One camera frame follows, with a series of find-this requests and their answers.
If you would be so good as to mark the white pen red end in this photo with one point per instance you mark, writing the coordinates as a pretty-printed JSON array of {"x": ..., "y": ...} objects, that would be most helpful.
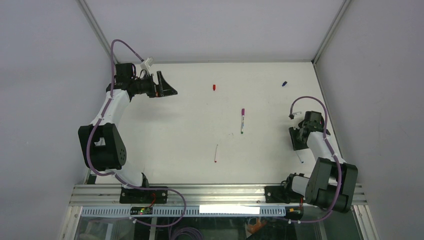
[{"x": 216, "y": 153}]

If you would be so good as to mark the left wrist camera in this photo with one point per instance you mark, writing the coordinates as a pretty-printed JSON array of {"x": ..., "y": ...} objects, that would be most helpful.
[{"x": 146, "y": 66}]

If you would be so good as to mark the aluminium frame rail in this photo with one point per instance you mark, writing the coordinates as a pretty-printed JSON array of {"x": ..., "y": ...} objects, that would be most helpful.
[{"x": 195, "y": 194}]

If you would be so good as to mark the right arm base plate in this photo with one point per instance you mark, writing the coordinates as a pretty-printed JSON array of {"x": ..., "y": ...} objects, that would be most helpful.
[{"x": 278, "y": 194}]

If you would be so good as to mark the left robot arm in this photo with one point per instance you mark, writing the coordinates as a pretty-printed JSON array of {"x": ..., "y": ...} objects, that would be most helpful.
[{"x": 103, "y": 149}]

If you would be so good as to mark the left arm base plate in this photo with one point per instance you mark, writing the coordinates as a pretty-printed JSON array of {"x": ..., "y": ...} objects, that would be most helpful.
[{"x": 143, "y": 196}]

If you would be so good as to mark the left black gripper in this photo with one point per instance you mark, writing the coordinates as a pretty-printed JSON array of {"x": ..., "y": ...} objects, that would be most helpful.
[{"x": 163, "y": 89}]

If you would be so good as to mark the orange object below table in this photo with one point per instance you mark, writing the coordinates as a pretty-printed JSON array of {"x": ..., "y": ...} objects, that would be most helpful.
[{"x": 254, "y": 224}]

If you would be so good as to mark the white slotted cable duct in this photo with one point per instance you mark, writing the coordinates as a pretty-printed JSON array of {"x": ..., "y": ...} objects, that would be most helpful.
[{"x": 189, "y": 211}]

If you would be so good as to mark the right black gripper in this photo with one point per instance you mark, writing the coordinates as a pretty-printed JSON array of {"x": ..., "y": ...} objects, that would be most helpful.
[{"x": 296, "y": 145}]

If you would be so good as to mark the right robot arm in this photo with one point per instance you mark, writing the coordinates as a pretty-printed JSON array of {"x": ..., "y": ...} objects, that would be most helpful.
[{"x": 332, "y": 182}]

